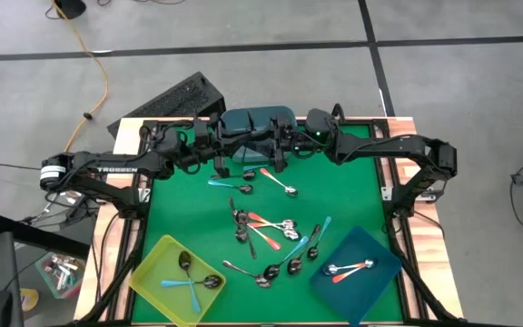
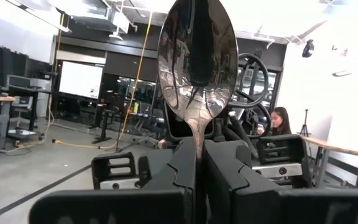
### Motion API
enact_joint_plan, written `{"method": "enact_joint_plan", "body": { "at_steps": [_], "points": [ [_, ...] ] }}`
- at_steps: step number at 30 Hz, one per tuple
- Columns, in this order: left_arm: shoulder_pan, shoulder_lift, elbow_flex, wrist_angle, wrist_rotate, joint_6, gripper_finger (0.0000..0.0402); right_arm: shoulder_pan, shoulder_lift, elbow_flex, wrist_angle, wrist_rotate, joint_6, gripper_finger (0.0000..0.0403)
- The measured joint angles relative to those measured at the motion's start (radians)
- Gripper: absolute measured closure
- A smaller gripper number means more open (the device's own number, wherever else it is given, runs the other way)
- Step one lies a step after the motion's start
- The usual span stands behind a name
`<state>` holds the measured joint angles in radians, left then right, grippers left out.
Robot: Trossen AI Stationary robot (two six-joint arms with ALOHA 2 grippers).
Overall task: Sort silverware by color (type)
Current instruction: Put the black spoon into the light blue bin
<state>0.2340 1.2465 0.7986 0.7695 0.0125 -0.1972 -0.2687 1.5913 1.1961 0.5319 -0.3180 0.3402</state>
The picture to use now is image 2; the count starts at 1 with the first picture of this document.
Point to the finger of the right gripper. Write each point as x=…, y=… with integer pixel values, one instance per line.
x=281, y=149
x=113, y=165

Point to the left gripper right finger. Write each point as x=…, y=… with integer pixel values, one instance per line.
x=228, y=193

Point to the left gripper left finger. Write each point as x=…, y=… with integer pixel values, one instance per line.
x=172, y=186

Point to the all-metal spoon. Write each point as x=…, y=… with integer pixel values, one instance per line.
x=197, y=62

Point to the person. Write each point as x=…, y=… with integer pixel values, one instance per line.
x=280, y=121

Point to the black tripod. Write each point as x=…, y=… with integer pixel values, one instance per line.
x=304, y=124

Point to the small wooden table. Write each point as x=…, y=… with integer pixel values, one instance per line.
x=337, y=147

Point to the large white display screen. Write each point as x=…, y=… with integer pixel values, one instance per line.
x=81, y=79

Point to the grey office chair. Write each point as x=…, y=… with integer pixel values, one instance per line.
x=22, y=107

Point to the black standing desk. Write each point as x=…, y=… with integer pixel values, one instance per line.
x=26, y=90

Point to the black pedestal stand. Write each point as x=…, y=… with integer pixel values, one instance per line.
x=104, y=124

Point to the black hanging camera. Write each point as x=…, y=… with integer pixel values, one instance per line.
x=308, y=48

